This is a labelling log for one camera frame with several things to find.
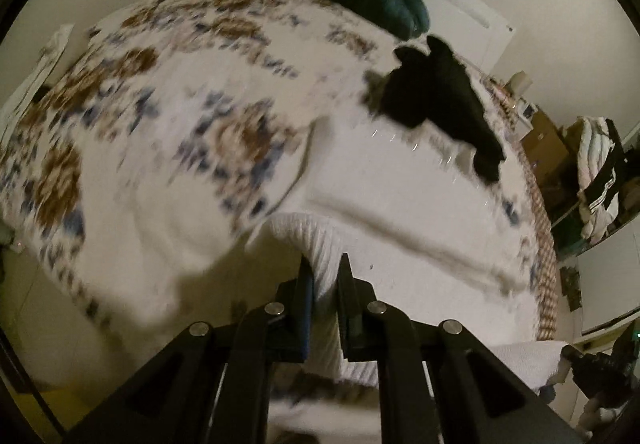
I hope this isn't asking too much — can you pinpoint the floral bed blanket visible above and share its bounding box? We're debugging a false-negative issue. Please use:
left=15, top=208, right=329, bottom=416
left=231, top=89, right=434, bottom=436
left=1, top=0, right=555, bottom=442

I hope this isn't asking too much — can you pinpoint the cardboard box by nightstand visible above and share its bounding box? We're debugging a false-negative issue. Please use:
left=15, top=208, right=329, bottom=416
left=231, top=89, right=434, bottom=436
left=521, top=110, right=577, bottom=219

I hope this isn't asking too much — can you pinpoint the white nightstand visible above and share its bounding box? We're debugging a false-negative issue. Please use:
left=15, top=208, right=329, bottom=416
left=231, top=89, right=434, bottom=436
left=506, top=97, right=538, bottom=141

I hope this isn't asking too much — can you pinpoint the black folded garment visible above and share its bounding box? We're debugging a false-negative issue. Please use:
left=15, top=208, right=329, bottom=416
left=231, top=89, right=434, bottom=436
left=376, top=35, right=506, bottom=184

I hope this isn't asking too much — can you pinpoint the beige table lamp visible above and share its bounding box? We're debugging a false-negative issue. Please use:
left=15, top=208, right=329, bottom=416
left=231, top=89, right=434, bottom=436
left=506, top=71, right=533, bottom=99

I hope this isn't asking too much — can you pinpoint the white cloth at bedside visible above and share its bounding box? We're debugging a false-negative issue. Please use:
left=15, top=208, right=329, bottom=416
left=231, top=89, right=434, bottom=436
left=1, top=23, right=75, bottom=143

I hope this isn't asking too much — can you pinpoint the white bed headboard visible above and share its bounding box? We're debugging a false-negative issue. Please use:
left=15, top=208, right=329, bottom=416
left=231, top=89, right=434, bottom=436
left=423, top=0, right=515, bottom=74

